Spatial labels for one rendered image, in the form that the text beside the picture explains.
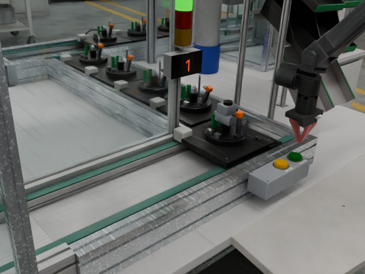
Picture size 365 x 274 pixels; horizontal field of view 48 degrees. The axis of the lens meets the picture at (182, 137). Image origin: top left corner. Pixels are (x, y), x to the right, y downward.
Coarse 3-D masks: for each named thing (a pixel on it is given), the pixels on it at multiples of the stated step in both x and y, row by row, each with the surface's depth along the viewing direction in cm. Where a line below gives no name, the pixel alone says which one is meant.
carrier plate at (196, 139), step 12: (192, 132) 134; (252, 132) 136; (192, 144) 127; (204, 144) 127; (252, 144) 128; (264, 144) 129; (204, 156) 124; (216, 156) 121; (228, 156) 121; (240, 156) 121; (252, 156) 125
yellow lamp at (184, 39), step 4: (176, 28) 118; (176, 32) 118; (180, 32) 117; (184, 32) 117; (188, 32) 118; (176, 36) 119; (180, 36) 118; (184, 36) 118; (188, 36) 118; (176, 40) 119; (180, 40) 118; (184, 40) 118; (188, 40) 119; (176, 44) 120; (180, 44) 119; (184, 44) 119; (188, 44) 120
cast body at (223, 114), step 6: (222, 102) 128; (228, 102) 126; (222, 108) 126; (228, 108) 125; (234, 108) 127; (216, 114) 129; (222, 114) 127; (228, 114) 126; (216, 120) 130; (222, 120) 128; (228, 120) 126; (234, 120) 127
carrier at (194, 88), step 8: (184, 88) 154; (192, 88) 151; (184, 96) 155; (192, 96) 152; (200, 96) 159; (184, 104) 149; (192, 104) 151; (200, 104) 150; (208, 104) 151; (216, 104) 157; (184, 112) 149; (192, 112) 148; (200, 112) 149; (208, 112) 150; (184, 120) 143; (192, 120) 143; (200, 120) 143; (208, 120) 145
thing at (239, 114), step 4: (236, 112) 124; (240, 112) 124; (236, 116) 125; (240, 116) 124; (236, 120) 125; (240, 120) 125; (236, 124) 126; (240, 124) 126; (236, 128) 126; (240, 128) 126; (236, 132) 127; (240, 132) 127
